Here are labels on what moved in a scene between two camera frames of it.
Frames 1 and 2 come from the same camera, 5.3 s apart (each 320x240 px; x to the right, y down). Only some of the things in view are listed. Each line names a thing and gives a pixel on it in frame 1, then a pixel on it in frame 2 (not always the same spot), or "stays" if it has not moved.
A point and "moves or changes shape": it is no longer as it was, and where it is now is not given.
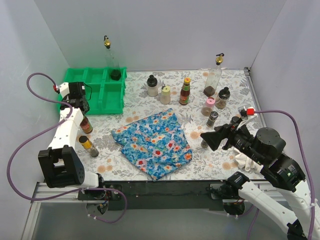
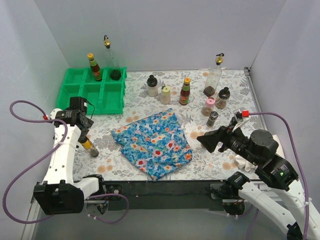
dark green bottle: (85, 141) stays
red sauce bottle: (86, 125) moves or changes shape
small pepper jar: (212, 118) stays
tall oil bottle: (113, 65) stays
